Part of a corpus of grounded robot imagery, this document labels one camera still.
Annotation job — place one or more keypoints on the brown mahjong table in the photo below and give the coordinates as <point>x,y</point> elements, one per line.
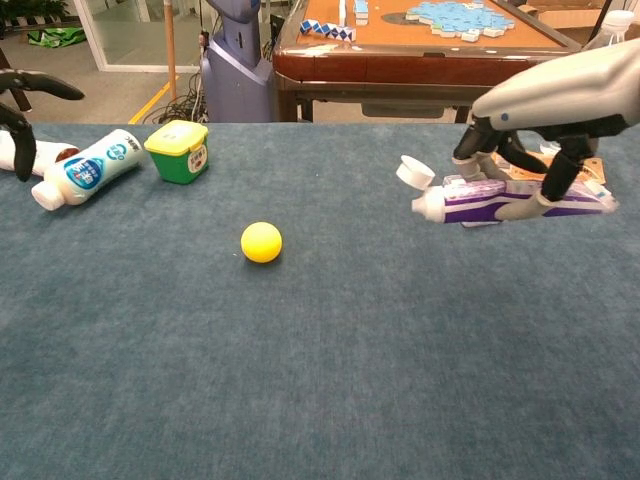
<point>400,70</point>

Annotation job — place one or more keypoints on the yellow ball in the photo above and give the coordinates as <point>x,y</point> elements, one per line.
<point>261,242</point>

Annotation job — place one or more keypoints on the purple white tube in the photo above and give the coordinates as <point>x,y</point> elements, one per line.
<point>470,202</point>

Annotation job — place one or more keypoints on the blue felt table cloth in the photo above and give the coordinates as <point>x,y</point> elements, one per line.
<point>350,375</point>

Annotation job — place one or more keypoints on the green bag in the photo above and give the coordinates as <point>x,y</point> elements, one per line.
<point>55,36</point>

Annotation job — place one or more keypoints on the clear plastic floss box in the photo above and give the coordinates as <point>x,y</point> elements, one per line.
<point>477,224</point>

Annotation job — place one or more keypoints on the orange spout pouch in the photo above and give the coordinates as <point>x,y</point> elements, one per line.
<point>592,170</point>

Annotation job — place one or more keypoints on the white bottle with blue label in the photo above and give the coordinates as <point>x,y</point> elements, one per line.
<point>87,170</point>

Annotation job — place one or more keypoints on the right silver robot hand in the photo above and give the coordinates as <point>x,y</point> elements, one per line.
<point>550,95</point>

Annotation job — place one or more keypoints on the white bottle with yellow cap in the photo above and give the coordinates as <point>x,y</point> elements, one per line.
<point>47,152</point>

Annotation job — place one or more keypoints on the cardboard box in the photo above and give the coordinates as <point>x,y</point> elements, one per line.
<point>565,20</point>

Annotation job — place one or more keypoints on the stack of blue mahjong tiles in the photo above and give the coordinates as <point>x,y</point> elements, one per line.
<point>361,12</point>

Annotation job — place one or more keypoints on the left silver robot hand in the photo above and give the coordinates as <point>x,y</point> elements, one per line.
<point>24,150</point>

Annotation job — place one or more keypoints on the pile of blue mahjong tiles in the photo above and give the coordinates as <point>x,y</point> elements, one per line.
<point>460,17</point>

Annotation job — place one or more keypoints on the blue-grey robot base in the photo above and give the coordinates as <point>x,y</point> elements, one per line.
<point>235,75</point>

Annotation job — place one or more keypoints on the dark wooden furniture leg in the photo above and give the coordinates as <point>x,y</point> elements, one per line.
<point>22,102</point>

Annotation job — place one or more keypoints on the green box with yellow lid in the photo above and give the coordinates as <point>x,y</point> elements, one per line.
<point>177,160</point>

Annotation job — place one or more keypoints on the wooden pole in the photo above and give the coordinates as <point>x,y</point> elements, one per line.
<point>171,50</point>

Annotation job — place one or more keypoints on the blue white snake puzzle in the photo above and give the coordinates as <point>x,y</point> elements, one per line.
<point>327,30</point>

